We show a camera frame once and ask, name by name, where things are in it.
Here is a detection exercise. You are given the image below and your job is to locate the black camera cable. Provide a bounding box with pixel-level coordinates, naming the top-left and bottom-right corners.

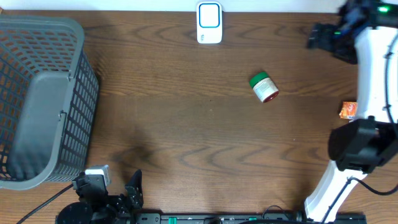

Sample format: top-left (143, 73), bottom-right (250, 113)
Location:
top-left (17, 184), bottom-right (75, 224)
top-left (320, 176), bottom-right (398, 223)

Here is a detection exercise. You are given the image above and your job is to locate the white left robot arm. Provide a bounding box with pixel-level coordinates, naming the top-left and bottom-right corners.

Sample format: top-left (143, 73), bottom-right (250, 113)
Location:
top-left (55, 170), bottom-right (144, 224)

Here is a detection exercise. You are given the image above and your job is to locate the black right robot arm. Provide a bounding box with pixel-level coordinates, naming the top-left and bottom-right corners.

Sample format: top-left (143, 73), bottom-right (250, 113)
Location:
top-left (304, 0), bottom-right (397, 223)

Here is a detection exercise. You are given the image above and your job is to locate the black left camera cable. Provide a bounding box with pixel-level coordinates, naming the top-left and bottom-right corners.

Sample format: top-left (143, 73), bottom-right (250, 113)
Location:
top-left (17, 184), bottom-right (75, 224)

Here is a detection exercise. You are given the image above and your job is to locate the orange small carton box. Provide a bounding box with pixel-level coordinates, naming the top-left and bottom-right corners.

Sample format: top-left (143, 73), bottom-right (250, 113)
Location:
top-left (339, 101), bottom-right (358, 120)

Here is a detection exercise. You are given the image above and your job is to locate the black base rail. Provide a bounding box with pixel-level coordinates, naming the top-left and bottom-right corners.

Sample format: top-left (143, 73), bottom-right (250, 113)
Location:
top-left (134, 212), bottom-right (368, 224)

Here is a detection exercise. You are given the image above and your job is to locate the green lid jar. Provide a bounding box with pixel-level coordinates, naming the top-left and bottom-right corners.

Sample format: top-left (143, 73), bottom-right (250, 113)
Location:
top-left (249, 72), bottom-right (279, 103)

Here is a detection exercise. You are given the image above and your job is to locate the dark grey plastic basket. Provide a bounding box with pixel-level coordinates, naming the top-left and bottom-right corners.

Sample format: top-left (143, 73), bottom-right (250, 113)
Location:
top-left (1, 15), bottom-right (99, 190)

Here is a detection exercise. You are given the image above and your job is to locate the black right camera cable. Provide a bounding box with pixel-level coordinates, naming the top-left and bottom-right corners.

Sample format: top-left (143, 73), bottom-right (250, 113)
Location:
top-left (320, 176), bottom-right (398, 223)

